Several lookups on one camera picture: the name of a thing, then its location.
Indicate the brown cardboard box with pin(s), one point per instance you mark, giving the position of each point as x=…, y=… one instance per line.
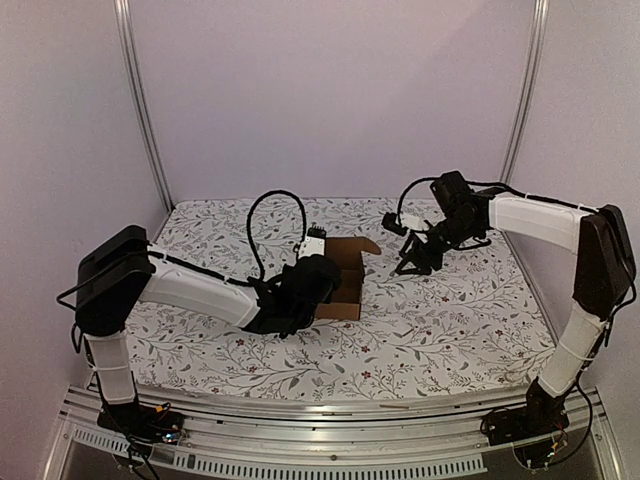
x=347, y=253

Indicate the left aluminium corner post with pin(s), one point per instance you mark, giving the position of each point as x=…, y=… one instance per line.
x=124, y=22

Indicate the floral patterned table mat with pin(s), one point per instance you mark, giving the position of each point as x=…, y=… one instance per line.
x=176, y=349

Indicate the right aluminium corner post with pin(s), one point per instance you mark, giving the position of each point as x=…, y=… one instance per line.
x=533, y=58

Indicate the aluminium corner post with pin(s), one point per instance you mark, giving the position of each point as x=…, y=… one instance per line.
x=533, y=58
x=124, y=22

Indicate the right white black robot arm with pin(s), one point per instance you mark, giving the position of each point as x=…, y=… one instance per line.
x=550, y=250

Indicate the aluminium front rail frame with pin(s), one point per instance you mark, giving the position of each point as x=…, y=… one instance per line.
x=437, y=437

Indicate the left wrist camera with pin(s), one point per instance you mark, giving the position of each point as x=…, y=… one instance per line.
x=313, y=243

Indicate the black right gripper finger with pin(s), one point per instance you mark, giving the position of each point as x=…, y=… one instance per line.
x=406, y=253
x=412, y=269

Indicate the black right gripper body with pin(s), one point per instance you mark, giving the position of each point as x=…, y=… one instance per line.
x=426, y=245

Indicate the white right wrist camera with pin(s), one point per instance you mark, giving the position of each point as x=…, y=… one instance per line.
x=401, y=224

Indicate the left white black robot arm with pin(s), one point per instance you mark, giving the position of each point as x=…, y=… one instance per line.
x=127, y=270

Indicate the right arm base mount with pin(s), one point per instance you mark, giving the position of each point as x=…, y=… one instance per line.
x=541, y=414

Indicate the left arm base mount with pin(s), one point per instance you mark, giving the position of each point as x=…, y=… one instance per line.
x=143, y=423

